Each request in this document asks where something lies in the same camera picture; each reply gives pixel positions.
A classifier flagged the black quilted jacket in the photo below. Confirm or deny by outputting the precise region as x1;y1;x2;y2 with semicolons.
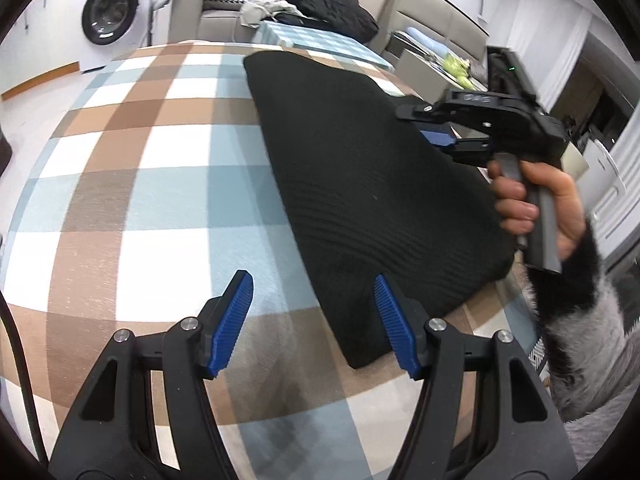
284;0;380;44

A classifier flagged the brown blue checked tablecloth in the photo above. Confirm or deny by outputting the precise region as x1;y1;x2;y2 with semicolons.
1;42;544;479

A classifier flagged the green toy mask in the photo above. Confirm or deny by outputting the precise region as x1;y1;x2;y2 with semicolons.
442;53;473;89

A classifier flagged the teal checked tablecloth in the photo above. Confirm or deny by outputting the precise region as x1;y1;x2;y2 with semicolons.
252;21;394;72

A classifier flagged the grey square cabinet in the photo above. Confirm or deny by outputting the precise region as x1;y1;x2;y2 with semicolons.
395;50;462;103

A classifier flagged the grey sofa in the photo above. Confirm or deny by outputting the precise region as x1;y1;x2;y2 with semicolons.
168;0;256;44

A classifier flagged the grey bed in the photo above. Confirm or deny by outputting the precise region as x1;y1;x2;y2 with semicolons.
370;0;488;84

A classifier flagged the white washing machine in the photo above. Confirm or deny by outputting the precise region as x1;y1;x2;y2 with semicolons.
78;0;152;73

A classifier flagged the white curtain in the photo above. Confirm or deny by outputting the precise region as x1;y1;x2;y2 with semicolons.
488;0;592;110

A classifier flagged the black knit sweater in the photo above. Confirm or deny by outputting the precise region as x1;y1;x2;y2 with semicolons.
243;51;515;368

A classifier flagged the furry grey black sleeve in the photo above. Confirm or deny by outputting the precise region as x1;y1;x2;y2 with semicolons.
527;226;639;422

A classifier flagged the person's right hand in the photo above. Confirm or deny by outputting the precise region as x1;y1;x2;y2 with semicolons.
487;159;589;262

